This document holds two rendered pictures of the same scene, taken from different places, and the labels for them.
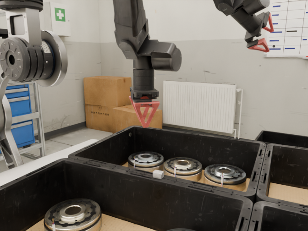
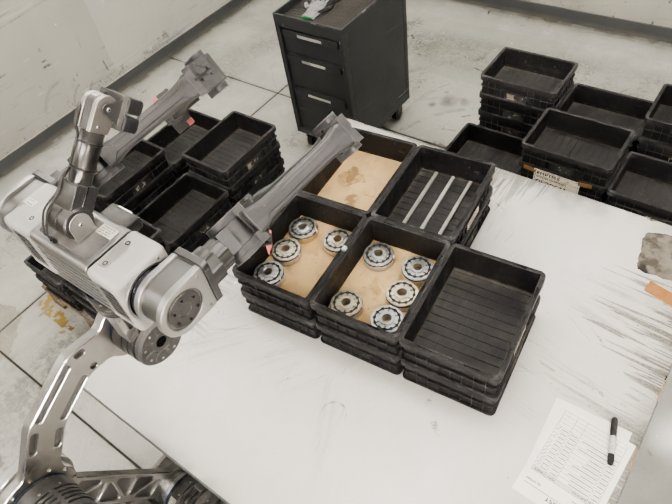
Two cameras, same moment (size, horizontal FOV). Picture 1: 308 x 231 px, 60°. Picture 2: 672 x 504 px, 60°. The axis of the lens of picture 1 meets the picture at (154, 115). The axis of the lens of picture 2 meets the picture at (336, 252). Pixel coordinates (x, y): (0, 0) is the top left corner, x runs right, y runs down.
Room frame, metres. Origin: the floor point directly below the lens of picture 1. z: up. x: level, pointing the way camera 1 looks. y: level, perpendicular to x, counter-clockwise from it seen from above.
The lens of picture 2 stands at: (0.21, 1.21, 2.35)
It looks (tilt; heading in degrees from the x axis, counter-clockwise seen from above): 49 degrees down; 282
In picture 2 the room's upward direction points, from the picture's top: 11 degrees counter-clockwise
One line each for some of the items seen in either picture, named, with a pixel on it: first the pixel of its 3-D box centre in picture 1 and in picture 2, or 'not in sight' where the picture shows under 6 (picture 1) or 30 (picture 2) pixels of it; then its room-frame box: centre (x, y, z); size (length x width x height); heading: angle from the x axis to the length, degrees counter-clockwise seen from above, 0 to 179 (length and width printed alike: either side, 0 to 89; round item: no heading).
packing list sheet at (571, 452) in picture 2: not in sight; (575, 463); (-0.19, 0.58, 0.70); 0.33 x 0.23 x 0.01; 58
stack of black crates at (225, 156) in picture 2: not in sight; (240, 173); (1.13, -1.03, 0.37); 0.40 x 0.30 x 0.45; 59
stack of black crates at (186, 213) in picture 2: not in sight; (189, 230); (1.35, -0.69, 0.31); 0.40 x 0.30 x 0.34; 58
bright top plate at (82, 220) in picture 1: (73, 213); (346, 303); (0.45, 0.15, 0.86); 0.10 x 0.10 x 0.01
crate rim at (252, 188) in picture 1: (172, 153); (301, 244); (0.60, -0.05, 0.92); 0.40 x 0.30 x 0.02; 64
